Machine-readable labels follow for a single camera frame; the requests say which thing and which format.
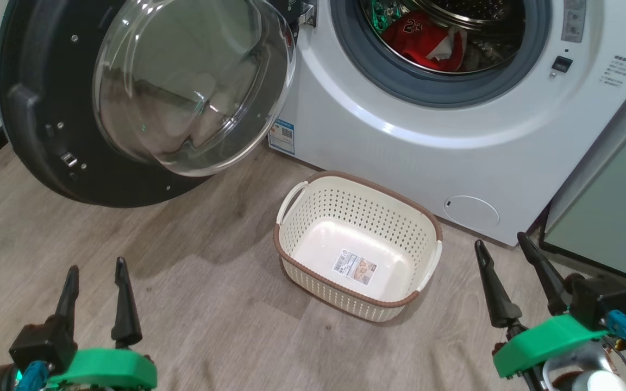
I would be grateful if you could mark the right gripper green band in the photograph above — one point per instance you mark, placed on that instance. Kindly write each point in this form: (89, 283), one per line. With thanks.
(546, 339)

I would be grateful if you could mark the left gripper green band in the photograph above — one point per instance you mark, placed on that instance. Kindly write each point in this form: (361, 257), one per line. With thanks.
(106, 369)

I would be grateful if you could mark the black washing machine glass door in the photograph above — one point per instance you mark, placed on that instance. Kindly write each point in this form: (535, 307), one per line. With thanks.
(47, 108)

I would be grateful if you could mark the red sports jersey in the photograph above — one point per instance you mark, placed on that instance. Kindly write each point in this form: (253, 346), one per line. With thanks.
(416, 41)

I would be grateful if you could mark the white front-load washing machine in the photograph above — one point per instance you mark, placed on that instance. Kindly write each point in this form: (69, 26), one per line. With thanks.
(443, 152)

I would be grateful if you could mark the basket product label sticker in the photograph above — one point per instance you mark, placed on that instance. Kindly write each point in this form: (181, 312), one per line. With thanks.
(354, 267)

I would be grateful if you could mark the cream perforated laundry basket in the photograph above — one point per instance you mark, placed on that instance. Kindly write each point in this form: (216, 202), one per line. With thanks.
(313, 217)

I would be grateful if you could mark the steel washing machine drum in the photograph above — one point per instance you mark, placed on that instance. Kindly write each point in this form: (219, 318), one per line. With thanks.
(481, 16)

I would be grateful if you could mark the round filter cover panel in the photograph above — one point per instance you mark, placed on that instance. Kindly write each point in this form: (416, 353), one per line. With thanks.
(471, 213)

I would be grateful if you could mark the pale green cabinet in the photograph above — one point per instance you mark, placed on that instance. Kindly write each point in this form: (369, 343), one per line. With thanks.
(612, 217)

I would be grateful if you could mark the green patterned garment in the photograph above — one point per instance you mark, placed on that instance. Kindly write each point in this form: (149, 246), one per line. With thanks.
(385, 13)

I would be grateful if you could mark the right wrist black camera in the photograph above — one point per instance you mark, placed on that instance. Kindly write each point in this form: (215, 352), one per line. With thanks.
(601, 298)

